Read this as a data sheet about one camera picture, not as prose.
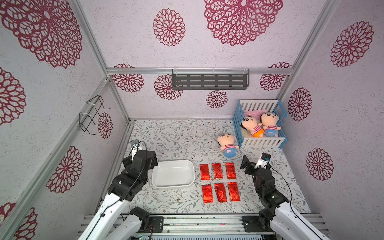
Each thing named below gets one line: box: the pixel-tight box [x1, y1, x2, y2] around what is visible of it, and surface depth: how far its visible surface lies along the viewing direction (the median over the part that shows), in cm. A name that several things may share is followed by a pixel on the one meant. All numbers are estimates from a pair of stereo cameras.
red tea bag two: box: [212, 163, 224, 179], surface depth 92 cm
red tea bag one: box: [199, 164, 210, 181], surface depth 94 cm
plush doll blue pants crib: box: [260, 112, 282, 138], surface depth 102 cm
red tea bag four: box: [214, 183, 228, 203], surface depth 85 cm
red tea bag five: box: [201, 183, 214, 204], surface depth 85 cm
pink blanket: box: [243, 109, 268, 120], surface depth 112 cm
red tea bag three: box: [225, 162, 237, 179], surface depth 94 cm
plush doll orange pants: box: [240, 116, 265, 138], surface depth 102 cm
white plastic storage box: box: [152, 159, 195, 189], surface depth 95 cm
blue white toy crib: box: [232, 99, 288, 149], surface depth 103 cm
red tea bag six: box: [227, 182, 241, 202], surface depth 85 cm
